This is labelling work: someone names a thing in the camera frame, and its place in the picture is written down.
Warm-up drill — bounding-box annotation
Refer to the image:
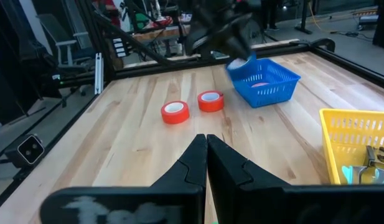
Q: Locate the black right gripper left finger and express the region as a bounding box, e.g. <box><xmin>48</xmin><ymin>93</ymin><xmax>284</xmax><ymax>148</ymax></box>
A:
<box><xmin>39</xmin><ymin>134</ymin><xmax>208</xmax><ymax>224</ymax></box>

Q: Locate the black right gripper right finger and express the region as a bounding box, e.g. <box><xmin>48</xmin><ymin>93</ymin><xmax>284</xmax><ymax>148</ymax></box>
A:
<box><xmin>207</xmin><ymin>134</ymin><xmax>384</xmax><ymax>224</ymax></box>

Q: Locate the blue tape roll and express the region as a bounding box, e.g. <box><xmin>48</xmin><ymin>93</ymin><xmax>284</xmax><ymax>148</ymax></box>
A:
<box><xmin>226</xmin><ymin>54</ymin><xmax>258</xmax><ymax>72</ymax></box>

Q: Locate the black metal staple remover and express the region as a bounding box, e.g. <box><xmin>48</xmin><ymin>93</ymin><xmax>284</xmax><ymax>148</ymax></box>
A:
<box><xmin>365</xmin><ymin>145</ymin><xmax>384</xmax><ymax>175</ymax></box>

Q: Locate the orange tape roll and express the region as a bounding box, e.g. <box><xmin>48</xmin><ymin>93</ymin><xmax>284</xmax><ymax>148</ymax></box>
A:
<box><xmin>161</xmin><ymin>100</ymin><xmax>190</xmax><ymax>125</ymax></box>
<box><xmin>197</xmin><ymin>90</ymin><xmax>225</xmax><ymax>113</ymax></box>

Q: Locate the person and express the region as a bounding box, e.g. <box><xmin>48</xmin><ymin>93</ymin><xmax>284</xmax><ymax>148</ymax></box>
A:
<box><xmin>260</xmin><ymin>0</ymin><xmax>281</xmax><ymax>32</ymax></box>

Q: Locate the blue plastic basket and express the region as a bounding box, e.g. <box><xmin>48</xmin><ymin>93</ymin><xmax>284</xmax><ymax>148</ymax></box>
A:
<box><xmin>226</xmin><ymin>57</ymin><xmax>302</xmax><ymax>109</ymax></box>

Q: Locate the wooden workbench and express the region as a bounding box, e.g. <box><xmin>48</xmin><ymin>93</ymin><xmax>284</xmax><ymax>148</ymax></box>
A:
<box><xmin>131</xmin><ymin>23</ymin><xmax>192</xmax><ymax>44</ymax></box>

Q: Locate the black diagonal brace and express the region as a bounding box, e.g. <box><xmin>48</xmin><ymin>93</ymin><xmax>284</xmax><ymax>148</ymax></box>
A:
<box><xmin>91</xmin><ymin>11</ymin><xmax>182</xmax><ymax>65</ymax></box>

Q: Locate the yellow plastic basket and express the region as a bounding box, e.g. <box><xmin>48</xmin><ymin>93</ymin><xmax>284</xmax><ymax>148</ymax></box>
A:
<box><xmin>319</xmin><ymin>108</ymin><xmax>384</xmax><ymax>186</ymax></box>

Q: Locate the black plate with white labels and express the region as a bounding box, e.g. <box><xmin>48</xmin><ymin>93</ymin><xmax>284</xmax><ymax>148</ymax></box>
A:
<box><xmin>112</xmin><ymin>37</ymin><xmax>125</xmax><ymax>59</ymax></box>

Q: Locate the aluminium extrusion bar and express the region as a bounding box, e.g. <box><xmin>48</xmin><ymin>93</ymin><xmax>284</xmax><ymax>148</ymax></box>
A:
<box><xmin>94</xmin><ymin>52</ymin><xmax>105</xmax><ymax>95</ymax></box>

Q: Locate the office chair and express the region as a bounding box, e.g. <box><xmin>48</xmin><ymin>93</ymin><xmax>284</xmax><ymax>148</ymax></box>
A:
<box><xmin>37</xmin><ymin>14</ymin><xmax>95</xmax><ymax>68</ymax></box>

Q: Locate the yellow floor cable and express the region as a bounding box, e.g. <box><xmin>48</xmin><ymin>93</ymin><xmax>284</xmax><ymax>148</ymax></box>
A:
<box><xmin>307</xmin><ymin>1</ymin><xmax>339</xmax><ymax>34</ymax></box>

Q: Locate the black table frame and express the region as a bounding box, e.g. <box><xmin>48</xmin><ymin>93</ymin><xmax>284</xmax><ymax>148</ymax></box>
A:
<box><xmin>0</xmin><ymin>37</ymin><xmax>384</xmax><ymax>215</ymax></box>

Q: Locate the black frame post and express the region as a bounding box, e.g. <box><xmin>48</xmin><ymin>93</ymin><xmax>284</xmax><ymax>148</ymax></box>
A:
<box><xmin>75</xmin><ymin>0</ymin><xmax>117</xmax><ymax>82</ymax></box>

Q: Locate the black table-level camera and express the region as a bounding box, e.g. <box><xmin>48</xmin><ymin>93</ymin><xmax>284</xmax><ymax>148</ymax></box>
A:
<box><xmin>4</xmin><ymin>133</ymin><xmax>46</xmax><ymax>169</ymax></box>

